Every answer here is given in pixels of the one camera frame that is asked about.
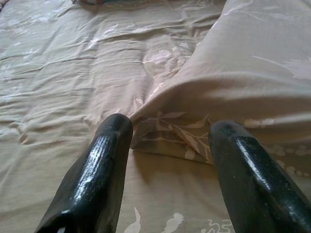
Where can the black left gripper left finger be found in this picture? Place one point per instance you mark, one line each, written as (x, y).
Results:
(97, 174)

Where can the red white blue bolster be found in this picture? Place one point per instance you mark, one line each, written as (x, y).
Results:
(92, 1)

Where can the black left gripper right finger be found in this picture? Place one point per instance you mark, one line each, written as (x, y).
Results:
(247, 184)

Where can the beige floral bed sheet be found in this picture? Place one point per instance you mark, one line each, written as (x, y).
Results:
(73, 72)

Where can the beige floral pillow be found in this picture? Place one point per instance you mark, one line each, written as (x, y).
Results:
(243, 60)

